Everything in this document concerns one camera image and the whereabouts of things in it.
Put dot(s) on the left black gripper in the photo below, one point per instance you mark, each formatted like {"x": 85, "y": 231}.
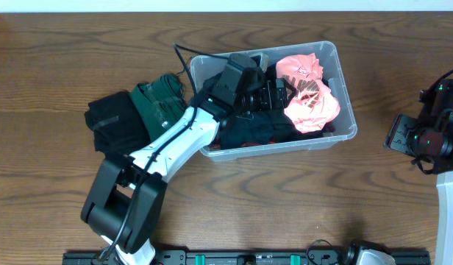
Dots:
{"x": 279, "y": 95}

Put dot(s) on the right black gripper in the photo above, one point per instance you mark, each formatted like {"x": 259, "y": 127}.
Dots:
{"x": 401, "y": 135}

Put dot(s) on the pink printed t-shirt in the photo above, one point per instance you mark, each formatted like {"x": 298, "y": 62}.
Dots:
{"x": 313, "y": 106}

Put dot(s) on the dark navy garment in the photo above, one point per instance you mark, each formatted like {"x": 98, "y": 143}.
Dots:
{"x": 272, "y": 117}

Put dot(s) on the red plaid flannel shirt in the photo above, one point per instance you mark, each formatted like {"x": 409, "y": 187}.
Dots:
{"x": 235, "y": 137}

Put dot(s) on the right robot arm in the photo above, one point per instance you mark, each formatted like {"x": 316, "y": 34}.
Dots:
{"x": 428, "y": 140}

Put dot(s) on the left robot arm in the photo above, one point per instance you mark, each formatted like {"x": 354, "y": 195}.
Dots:
{"x": 125, "y": 200}

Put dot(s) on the clear plastic storage bin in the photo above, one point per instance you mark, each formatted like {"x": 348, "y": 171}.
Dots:
{"x": 344, "y": 124}

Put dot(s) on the green folded garment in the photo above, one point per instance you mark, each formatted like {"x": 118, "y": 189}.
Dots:
{"x": 160, "y": 104}

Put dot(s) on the black taped folded garment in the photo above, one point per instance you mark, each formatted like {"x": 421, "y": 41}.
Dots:
{"x": 116, "y": 124}

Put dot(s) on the black mounting rail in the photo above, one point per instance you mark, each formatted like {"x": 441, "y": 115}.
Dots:
{"x": 320, "y": 252}

